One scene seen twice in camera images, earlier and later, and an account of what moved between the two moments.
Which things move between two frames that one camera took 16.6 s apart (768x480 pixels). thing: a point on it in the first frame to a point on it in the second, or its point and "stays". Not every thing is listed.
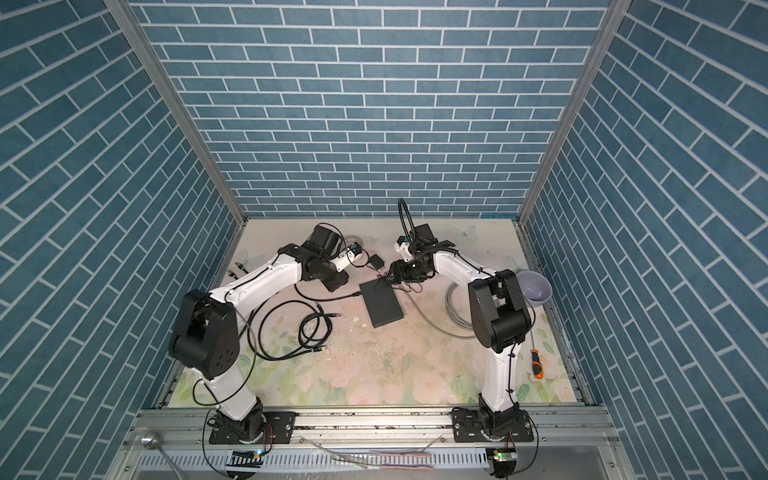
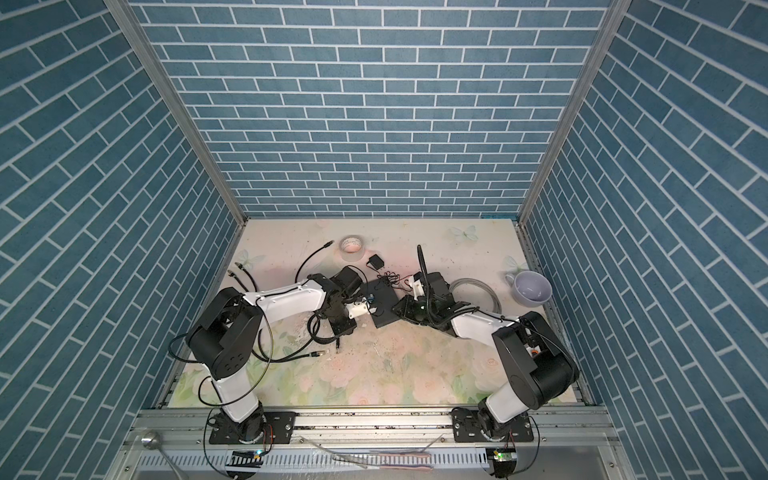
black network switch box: (381, 302) stays
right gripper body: (413, 270) to (418, 311)
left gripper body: (329, 274) to (340, 319)
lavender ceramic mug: (535, 287) stays
